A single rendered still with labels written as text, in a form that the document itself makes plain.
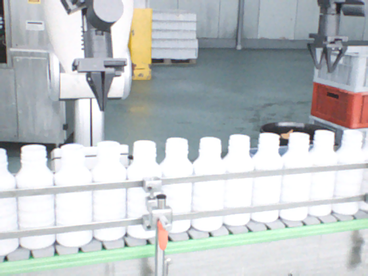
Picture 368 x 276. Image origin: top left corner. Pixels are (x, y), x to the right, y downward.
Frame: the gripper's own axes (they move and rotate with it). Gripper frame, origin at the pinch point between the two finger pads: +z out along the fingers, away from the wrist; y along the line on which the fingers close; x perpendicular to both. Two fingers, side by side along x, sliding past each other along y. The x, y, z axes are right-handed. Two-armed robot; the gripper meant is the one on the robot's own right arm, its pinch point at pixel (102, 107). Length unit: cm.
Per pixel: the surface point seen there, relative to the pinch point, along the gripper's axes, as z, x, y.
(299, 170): 15.5, -19.5, 32.0
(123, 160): 11.0, -4.0, 2.7
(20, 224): 20.3, -14.8, -16.8
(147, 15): -229, 685, 196
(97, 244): 25.0, -14.7, -4.9
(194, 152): -2, 352, 140
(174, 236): 25.2, -15.2, 8.4
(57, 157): 9.5, -3.8, -9.5
